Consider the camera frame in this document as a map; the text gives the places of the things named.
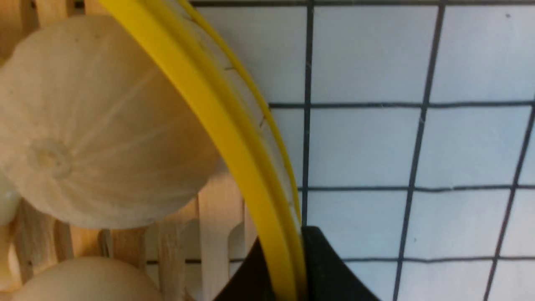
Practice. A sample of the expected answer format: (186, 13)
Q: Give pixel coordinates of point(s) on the white round bun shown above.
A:
(93, 133)
(89, 279)

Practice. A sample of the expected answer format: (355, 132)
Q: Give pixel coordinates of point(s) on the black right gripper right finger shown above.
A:
(328, 277)

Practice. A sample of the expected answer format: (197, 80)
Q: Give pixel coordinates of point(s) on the yellow bamboo steamer basket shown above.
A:
(255, 167)

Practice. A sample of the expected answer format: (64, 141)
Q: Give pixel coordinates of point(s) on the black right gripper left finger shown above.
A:
(251, 282)

